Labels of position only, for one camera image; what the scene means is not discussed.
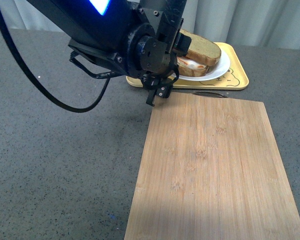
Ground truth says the yellow bear tray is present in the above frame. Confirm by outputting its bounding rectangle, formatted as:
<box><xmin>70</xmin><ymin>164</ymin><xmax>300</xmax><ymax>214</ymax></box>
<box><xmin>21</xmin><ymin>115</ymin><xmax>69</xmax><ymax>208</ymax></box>
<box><xmin>125</xmin><ymin>41</ymin><xmax>250</xmax><ymax>91</ymax></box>

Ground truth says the grey curtain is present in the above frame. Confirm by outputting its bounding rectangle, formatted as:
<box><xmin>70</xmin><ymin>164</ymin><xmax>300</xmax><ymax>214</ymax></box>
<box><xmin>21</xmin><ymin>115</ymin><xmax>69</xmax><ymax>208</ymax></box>
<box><xmin>0</xmin><ymin>0</ymin><xmax>300</xmax><ymax>50</ymax></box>

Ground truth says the metal board handle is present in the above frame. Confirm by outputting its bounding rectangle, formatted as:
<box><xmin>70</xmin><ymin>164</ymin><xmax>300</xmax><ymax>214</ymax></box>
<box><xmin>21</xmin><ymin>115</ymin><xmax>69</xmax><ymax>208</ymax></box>
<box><xmin>193</xmin><ymin>91</ymin><xmax>228</xmax><ymax>98</ymax></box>

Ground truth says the fried egg with sauce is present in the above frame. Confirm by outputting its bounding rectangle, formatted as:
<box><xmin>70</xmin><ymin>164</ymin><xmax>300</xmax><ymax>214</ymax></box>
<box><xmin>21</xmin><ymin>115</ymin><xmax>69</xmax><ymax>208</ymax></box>
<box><xmin>177</xmin><ymin>57</ymin><xmax>208</xmax><ymax>70</ymax></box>

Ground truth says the black cable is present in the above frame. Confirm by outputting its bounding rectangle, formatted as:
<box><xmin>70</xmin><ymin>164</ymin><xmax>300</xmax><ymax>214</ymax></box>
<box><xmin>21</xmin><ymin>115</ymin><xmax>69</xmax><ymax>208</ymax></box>
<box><xmin>0</xmin><ymin>0</ymin><xmax>111</xmax><ymax>114</ymax></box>

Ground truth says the white round plate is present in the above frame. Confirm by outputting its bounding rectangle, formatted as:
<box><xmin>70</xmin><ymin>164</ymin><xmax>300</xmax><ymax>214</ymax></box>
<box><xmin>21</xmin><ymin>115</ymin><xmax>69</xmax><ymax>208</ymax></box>
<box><xmin>179</xmin><ymin>49</ymin><xmax>231</xmax><ymax>82</ymax></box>

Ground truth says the wooden cutting board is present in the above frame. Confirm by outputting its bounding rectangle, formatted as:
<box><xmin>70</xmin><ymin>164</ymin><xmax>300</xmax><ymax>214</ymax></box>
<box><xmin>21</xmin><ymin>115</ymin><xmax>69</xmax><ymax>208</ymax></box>
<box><xmin>124</xmin><ymin>92</ymin><xmax>300</xmax><ymax>240</ymax></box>

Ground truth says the bread slice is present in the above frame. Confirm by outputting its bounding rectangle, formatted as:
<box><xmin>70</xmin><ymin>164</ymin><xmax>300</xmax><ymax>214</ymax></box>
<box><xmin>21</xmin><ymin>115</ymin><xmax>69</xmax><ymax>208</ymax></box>
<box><xmin>179</xmin><ymin>29</ymin><xmax>222</xmax><ymax>67</ymax></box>
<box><xmin>178</xmin><ymin>65</ymin><xmax>210</xmax><ymax>77</ymax></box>

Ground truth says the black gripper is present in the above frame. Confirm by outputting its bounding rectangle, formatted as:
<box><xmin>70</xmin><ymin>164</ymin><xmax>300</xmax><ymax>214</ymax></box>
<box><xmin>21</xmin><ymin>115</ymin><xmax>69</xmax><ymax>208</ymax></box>
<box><xmin>127</xmin><ymin>0</ymin><xmax>192</xmax><ymax>106</ymax></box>

